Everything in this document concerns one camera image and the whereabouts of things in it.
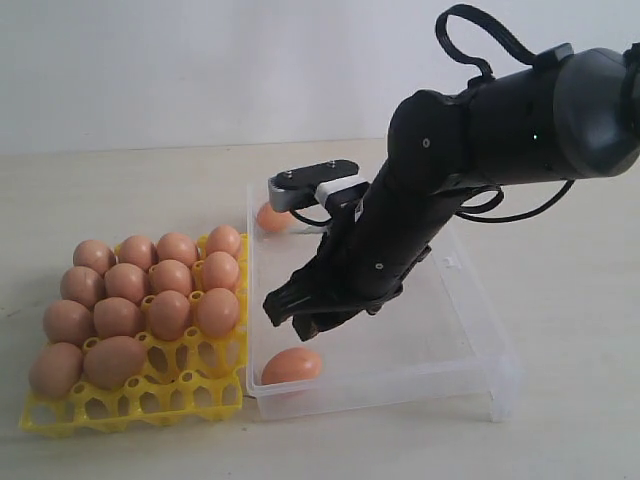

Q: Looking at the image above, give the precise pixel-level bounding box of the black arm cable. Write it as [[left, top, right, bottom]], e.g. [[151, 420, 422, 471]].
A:
[[289, 3, 640, 236]]

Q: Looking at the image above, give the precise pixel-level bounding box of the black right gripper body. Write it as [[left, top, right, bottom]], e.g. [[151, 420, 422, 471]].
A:
[[287, 159, 501, 321]]

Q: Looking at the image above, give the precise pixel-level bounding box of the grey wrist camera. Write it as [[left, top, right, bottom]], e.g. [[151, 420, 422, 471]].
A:
[[268, 159, 370, 215]]

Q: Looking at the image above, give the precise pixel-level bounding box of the brown egg placed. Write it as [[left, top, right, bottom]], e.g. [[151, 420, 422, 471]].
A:
[[117, 235, 157, 272], [156, 232, 199, 268], [72, 239, 116, 276]]

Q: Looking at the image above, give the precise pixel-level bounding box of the clear plastic container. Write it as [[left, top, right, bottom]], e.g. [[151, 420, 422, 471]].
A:
[[246, 184, 522, 422]]

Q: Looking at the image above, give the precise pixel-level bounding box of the brown egg second row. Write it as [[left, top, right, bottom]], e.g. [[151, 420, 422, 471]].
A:
[[196, 288, 240, 338], [93, 297, 145, 339]]

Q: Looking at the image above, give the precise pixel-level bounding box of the brown egg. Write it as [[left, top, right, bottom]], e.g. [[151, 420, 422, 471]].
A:
[[59, 266, 106, 309], [43, 299, 95, 347], [256, 202, 295, 233], [104, 263, 150, 304], [201, 251, 240, 291], [149, 259, 193, 296], [83, 336, 146, 390], [260, 347, 324, 386], [148, 290, 191, 341]]

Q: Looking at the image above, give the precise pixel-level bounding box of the yellow plastic egg tray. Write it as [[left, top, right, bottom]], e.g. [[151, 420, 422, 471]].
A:
[[19, 233, 249, 438]]

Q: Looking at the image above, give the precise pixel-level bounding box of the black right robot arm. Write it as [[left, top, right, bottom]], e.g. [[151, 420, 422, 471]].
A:
[[263, 45, 639, 340]]

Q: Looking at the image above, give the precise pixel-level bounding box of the brown egg column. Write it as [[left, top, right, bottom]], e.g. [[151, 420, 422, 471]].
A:
[[28, 342, 83, 400]]

